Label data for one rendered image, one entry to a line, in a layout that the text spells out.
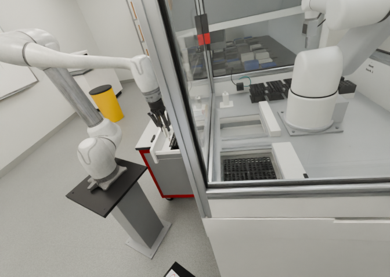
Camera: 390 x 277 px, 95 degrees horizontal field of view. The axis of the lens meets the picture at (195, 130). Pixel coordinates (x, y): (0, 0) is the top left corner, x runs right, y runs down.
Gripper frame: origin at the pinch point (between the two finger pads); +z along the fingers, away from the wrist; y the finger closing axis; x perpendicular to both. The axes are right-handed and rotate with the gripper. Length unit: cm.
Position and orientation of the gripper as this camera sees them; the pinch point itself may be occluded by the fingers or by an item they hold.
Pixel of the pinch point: (166, 130)
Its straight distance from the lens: 103.6
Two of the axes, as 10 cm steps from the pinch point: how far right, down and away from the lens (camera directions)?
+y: 9.6, -0.8, -2.6
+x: 1.6, -5.9, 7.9
